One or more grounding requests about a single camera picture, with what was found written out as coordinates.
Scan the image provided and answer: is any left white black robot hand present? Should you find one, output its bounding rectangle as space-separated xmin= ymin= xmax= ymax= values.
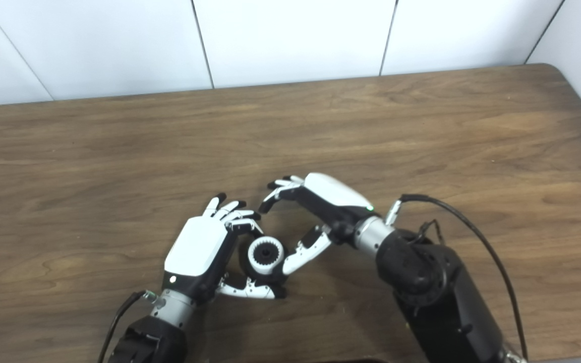
xmin=161 ymin=193 xmax=287 ymax=306

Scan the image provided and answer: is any white plastic ring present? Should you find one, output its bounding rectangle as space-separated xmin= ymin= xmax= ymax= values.
xmin=247 ymin=235 xmax=285 ymax=276

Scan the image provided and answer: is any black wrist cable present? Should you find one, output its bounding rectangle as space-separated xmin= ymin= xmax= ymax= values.
xmin=97 ymin=289 xmax=166 ymax=363
xmin=385 ymin=194 xmax=530 ymax=361

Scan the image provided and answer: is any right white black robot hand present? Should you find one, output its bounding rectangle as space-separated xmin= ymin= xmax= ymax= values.
xmin=258 ymin=172 xmax=377 ymax=277

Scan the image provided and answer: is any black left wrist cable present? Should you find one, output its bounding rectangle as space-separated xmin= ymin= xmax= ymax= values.
xmin=97 ymin=289 xmax=166 ymax=363

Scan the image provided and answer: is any round black plastic part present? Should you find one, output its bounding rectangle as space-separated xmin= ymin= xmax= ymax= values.
xmin=238 ymin=234 xmax=292 ymax=289

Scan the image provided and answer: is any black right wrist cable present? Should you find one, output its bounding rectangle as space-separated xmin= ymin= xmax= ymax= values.
xmin=385 ymin=194 xmax=530 ymax=361

